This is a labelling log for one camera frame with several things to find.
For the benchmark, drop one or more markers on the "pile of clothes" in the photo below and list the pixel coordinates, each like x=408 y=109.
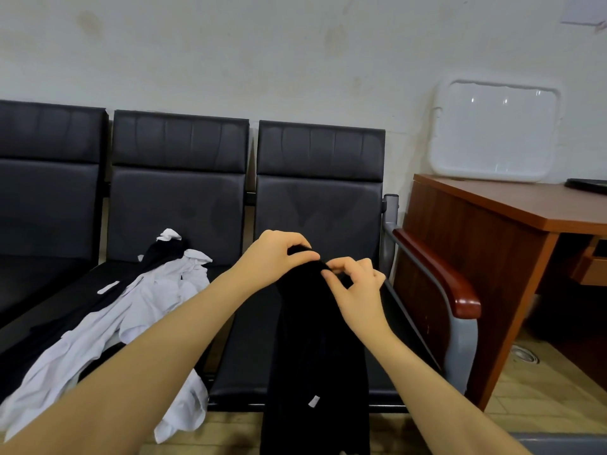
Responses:
x=123 y=322

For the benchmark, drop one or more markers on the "brown wooden bench armrest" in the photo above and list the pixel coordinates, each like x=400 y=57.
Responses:
x=446 y=275

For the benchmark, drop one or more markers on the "person's left forearm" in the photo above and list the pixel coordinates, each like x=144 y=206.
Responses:
x=119 y=379

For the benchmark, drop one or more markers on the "person's right forearm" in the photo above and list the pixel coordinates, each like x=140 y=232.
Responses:
x=446 y=402

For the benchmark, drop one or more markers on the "brown wooden desk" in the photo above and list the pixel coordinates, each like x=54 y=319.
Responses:
x=493 y=213

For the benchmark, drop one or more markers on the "black board green print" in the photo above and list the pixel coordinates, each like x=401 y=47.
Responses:
x=588 y=184

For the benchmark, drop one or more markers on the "person's left hand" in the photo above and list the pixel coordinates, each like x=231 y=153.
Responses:
x=270 y=258

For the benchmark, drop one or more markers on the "white plastic tray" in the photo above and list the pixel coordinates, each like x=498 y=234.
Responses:
x=493 y=128

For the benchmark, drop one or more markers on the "white paper wall sign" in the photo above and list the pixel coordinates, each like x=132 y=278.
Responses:
x=588 y=8

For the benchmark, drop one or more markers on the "person's right hand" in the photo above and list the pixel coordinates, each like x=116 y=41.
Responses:
x=357 y=298

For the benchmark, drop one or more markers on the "black leather bench seat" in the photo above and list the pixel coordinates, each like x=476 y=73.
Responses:
x=318 y=184
x=175 y=184
x=47 y=184

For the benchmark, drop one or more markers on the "grey plastic storage bin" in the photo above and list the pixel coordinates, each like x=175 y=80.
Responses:
x=560 y=443

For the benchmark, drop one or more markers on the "round metal floor drain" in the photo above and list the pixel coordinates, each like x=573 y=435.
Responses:
x=524 y=354

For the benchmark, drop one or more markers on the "black garment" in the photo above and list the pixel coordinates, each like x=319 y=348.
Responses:
x=318 y=374

